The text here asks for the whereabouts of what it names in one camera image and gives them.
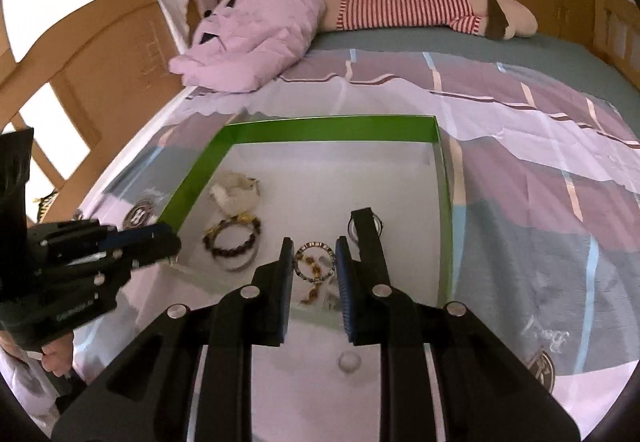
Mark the wooden headboard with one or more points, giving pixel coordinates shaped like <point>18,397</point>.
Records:
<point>107,63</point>

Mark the striped plush toy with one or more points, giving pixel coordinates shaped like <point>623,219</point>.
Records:
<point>492,19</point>

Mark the black wrist watch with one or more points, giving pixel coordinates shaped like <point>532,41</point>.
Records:
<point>366,233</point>

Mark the patterned bed sheet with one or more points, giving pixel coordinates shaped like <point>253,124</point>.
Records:
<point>541,140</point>

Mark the silver bangle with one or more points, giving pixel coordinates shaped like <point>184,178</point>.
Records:
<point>227,260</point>

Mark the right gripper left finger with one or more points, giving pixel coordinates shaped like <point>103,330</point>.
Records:
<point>188,376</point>

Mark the white wrist watch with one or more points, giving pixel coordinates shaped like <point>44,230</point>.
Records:
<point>235,193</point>

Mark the person's left hand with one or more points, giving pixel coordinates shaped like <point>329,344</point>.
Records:
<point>56,357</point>

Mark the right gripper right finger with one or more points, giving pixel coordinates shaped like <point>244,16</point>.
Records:
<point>443,372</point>

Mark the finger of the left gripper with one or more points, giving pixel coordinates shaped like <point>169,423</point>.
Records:
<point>118,253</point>
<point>48,233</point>

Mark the green cardboard box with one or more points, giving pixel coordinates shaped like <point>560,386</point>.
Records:
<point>313,172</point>

